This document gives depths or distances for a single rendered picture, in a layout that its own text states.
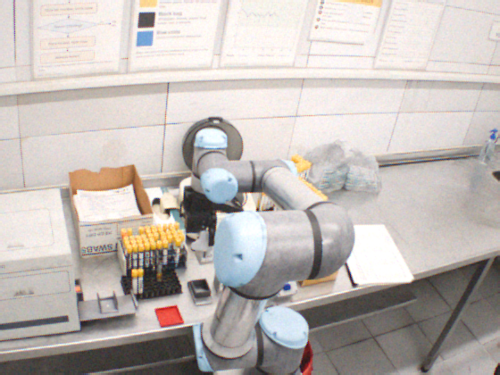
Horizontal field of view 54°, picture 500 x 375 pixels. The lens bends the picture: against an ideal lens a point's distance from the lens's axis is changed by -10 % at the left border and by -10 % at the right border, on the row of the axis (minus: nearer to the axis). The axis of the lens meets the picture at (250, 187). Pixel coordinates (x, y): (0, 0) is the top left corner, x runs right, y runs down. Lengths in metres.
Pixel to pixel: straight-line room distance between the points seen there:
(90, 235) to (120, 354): 0.71
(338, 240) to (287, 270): 0.09
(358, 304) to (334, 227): 1.76
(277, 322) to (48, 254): 0.56
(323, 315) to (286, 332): 1.30
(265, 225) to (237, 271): 0.08
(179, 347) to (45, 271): 1.04
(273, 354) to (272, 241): 0.45
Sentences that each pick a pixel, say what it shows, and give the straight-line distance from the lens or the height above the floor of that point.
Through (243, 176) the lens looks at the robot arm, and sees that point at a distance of 1.19.
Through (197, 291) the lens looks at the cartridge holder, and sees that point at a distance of 1.60.
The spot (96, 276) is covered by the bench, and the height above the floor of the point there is 0.87.
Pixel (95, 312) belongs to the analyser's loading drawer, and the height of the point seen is 0.91.
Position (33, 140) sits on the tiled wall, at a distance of 1.84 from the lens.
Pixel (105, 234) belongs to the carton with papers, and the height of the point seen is 0.96.
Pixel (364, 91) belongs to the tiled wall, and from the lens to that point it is 2.21.
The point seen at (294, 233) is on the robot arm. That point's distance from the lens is 0.82.
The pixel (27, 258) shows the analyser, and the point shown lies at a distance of 1.29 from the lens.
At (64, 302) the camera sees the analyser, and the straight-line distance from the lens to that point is 1.40.
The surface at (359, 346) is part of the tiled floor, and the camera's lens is 2.78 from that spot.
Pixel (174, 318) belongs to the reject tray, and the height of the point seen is 0.88.
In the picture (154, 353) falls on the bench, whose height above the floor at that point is 0.27.
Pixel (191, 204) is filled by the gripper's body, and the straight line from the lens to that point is 1.37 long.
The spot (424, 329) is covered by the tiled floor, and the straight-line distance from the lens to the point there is 3.02.
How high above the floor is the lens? 2.03
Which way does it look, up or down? 34 degrees down
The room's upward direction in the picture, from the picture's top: 10 degrees clockwise
